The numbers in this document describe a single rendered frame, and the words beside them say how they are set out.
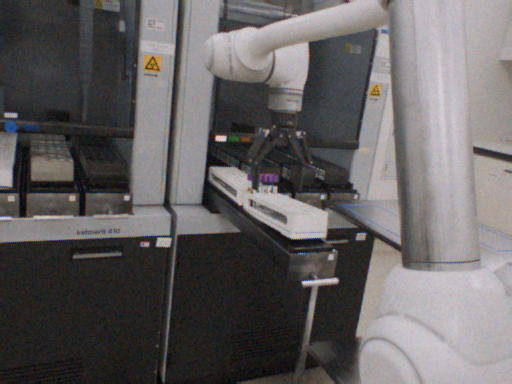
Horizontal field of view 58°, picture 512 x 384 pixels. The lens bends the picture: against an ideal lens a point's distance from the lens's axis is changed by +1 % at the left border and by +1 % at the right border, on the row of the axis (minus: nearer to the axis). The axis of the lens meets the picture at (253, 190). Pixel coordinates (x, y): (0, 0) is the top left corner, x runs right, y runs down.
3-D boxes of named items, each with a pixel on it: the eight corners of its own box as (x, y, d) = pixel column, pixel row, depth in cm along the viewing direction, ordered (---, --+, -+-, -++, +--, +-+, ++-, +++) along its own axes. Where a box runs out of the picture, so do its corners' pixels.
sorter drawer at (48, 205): (27, 163, 189) (27, 141, 187) (64, 164, 195) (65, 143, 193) (25, 223, 126) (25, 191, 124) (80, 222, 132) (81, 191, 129)
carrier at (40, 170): (73, 180, 141) (73, 161, 140) (73, 182, 140) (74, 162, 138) (30, 180, 136) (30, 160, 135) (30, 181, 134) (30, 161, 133)
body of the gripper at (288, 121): (276, 110, 119) (273, 146, 121) (304, 113, 123) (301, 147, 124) (263, 109, 126) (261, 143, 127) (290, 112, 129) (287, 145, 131)
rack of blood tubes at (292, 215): (242, 211, 137) (243, 191, 136) (271, 211, 141) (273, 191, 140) (291, 239, 111) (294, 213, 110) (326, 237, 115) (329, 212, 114)
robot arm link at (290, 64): (290, 91, 130) (250, 86, 124) (296, 33, 128) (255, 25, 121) (314, 91, 121) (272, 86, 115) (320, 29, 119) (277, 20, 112)
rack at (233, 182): (207, 183, 165) (208, 166, 163) (232, 183, 169) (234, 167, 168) (239, 209, 139) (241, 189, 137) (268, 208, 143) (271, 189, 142)
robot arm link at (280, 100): (309, 91, 121) (307, 114, 122) (292, 91, 129) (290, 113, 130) (279, 88, 117) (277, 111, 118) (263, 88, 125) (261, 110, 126)
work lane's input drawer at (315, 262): (197, 198, 169) (199, 174, 167) (232, 198, 175) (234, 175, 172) (294, 291, 106) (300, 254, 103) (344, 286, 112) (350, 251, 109)
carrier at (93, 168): (124, 180, 148) (125, 162, 146) (126, 182, 146) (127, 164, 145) (86, 180, 143) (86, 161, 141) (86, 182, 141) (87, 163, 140)
